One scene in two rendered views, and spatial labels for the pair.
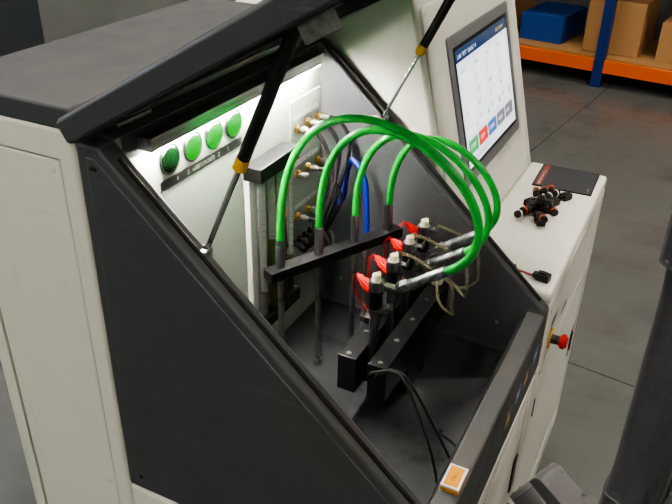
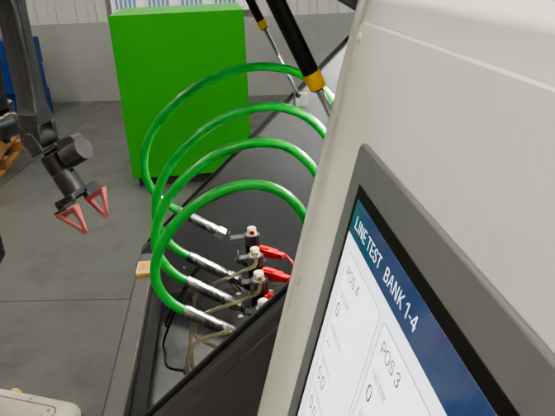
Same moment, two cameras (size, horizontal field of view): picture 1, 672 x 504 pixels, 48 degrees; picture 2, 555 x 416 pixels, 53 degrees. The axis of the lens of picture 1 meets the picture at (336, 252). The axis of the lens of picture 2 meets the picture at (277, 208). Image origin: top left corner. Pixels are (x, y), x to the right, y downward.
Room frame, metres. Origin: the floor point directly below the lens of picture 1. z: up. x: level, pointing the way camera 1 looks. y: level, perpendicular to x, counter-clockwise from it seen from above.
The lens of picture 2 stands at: (1.95, -0.50, 1.57)
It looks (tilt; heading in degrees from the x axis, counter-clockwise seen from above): 24 degrees down; 148
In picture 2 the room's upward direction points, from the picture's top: 2 degrees counter-clockwise
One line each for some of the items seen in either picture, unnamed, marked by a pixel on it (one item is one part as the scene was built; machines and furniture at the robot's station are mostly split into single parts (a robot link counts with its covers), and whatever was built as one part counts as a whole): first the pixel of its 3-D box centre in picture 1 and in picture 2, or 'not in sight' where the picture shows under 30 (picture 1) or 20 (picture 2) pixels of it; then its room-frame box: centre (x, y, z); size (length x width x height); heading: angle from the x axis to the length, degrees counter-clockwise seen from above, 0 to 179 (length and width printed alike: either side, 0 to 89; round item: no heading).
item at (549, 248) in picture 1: (538, 221); not in sight; (1.72, -0.52, 0.97); 0.70 x 0.22 x 0.03; 154
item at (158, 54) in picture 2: not in sight; (187, 92); (-2.31, 1.29, 0.65); 0.95 x 0.86 x 1.30; 65
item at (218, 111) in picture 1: (244, 94); not in sight; (1.27, 0.16, 1.43); 0.54 x 0.03 x 0.02; 154
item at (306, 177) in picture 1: (311, 165); not in sight; (1.49, 0.06, 1.20); 0.13 x 0.03 x 0.31; 154
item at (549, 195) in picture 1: (544, 201); not in sight; (1.75, -0.53, 1.01); 0.23 x 0.11 x 0.06; 154
